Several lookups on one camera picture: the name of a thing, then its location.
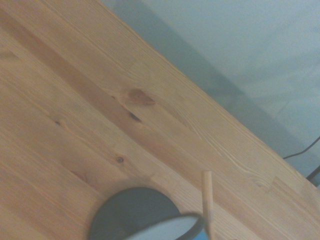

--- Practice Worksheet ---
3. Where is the blue mug black rim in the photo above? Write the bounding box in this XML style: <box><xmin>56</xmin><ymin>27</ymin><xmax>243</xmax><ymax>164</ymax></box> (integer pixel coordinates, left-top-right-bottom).
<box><xmin>124</xmin><ymin>212</ymin><xmax>210</xmax><ymax>240</ymax></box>

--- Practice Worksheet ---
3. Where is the wooden mug tree black base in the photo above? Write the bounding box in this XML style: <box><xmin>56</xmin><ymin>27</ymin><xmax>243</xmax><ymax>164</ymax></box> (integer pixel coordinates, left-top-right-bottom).
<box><xmin>89</xmin><ymin>170</ymin><xmax>216</xmax><ymax>240</ymax></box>

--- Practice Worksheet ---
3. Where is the grey camera cable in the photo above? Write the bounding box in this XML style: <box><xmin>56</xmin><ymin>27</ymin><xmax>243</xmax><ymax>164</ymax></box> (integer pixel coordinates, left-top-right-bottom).
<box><xmin>282</xmin><ymin>136</ymin><xmax>320</xmax><ymax>160</ymax></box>

